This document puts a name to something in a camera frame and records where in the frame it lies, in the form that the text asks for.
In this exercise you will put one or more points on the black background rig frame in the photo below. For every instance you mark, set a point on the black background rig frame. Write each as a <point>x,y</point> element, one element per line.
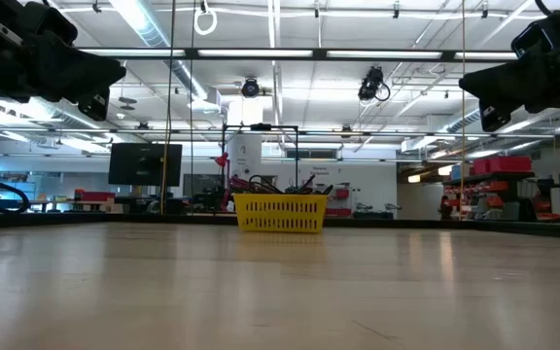
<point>260,127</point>

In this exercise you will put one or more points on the large red storage bin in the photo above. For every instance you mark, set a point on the large red storage bin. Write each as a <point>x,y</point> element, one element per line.
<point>511,164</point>

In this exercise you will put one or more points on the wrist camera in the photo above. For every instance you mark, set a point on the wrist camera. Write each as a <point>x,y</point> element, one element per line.
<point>54,22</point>
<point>535,40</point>

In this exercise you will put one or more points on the small red storage bin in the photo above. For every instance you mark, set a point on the small red storage bin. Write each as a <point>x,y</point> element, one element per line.
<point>480,166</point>

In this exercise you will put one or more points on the black overhead camera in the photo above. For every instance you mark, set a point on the black overhead camera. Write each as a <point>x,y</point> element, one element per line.
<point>250,87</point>

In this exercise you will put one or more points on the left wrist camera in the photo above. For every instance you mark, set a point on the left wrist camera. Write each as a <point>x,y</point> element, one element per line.
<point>54,22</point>

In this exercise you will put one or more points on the yellow plastic basket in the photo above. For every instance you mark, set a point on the yellow plastic basket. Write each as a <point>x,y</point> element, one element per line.
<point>280,214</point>

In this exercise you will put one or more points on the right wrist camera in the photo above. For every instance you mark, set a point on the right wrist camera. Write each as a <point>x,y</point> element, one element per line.
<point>535,40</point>

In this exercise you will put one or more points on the white pillar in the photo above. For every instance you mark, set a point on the white pillar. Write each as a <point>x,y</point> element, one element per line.
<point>246,155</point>

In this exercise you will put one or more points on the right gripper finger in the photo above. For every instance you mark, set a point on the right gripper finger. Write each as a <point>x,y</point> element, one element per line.
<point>494,117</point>
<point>503,82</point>

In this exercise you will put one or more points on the red box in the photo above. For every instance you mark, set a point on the red box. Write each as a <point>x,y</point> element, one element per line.
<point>95,196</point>

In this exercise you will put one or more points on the red desk lamp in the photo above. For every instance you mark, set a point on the red desk lamp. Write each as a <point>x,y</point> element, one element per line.
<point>221,159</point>

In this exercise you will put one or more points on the black monitor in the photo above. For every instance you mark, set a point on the black monitor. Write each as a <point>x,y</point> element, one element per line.
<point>144,165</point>

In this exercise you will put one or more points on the dark storage shelf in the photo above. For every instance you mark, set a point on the dark storage shelf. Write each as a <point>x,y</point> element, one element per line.
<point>503,176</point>

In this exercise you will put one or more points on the black aluminium table frame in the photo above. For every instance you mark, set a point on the black aluminium table frame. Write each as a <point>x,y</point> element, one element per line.
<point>115,220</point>

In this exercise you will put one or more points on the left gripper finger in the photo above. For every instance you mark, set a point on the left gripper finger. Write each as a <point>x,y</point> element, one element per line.
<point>80,73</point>
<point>95,107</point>

